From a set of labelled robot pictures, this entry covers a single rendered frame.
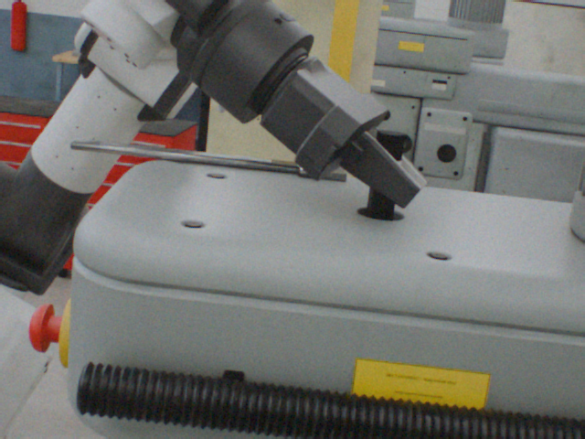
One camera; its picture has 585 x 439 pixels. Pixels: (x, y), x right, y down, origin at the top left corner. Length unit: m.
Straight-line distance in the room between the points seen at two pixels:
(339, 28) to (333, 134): 1.77
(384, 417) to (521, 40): 8.50
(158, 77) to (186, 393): 0.45
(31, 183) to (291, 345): 0.55
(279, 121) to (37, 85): 9.59
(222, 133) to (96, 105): 1.46
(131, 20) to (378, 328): 0.30
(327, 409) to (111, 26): 0.33
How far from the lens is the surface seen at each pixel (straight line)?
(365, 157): 0.68
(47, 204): 1.09
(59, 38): 10.11
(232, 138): 2.46
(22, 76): 10.27
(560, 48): 9.12
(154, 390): 0.59
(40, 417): 4.26
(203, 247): 0.60
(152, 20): 0.71
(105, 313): 0.62
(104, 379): 0.60
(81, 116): 1.03
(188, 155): 0.80
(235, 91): 0.68
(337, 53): 2.41
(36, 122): 5.62
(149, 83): 0.96
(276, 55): 0.68
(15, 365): 1.10
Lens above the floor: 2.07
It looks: 16 degrees down
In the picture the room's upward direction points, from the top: 7 degrees clockwise
